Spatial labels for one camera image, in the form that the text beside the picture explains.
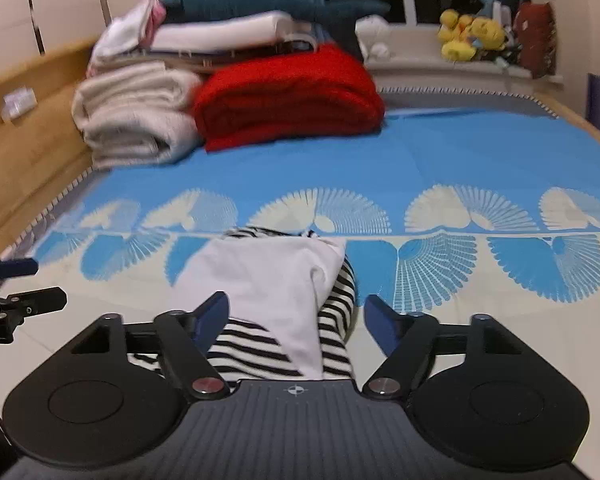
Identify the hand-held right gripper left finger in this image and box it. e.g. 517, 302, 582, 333
72, 291, 231, 401

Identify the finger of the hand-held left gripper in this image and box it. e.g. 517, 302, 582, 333
0, 258, 40, 281
0, 286, 69, 321

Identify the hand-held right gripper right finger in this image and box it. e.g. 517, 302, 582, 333
362, 295, 518, 401

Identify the black white striped garment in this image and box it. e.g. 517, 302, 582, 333
127, 226, 359, 382

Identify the small white box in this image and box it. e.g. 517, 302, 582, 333
2, 88, 37, 122

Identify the blue cream printed blanket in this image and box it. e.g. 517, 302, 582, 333
0, 107, 600, 391

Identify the cream folded blanket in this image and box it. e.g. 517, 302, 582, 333
71, 62, 207, 171

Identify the red folded blanket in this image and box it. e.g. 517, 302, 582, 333
192, 43, 387, 154

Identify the grey mattress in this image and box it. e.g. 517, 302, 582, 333
0, 86, 562, 262

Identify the pink white cloth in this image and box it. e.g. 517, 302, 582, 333
87, 0, 167, 79

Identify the white folded cloth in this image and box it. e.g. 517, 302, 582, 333
150, 10, 294, 54

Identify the white plush toy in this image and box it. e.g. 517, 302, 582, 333
355, 15, 394, 62

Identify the yellow plush toy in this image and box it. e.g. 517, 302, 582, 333
437, 8, 509, 64

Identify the red brown bag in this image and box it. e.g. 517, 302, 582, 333
512, 2, 557, 79

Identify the wooden bed frame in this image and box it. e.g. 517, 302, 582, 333
0, 37, 600, 262

